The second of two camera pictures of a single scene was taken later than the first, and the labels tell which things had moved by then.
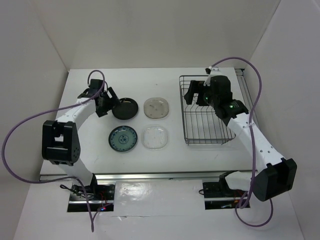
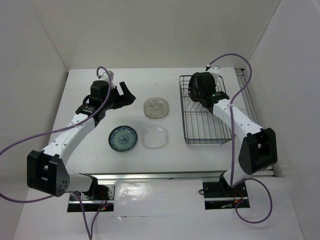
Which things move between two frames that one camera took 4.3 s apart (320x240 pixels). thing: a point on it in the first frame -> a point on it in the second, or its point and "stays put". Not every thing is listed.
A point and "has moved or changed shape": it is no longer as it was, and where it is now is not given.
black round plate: [127, 109] has moved or changed shape
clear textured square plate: [154, 137] stays put
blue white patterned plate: [122, 138] stays put
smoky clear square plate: [156, 107] stays put
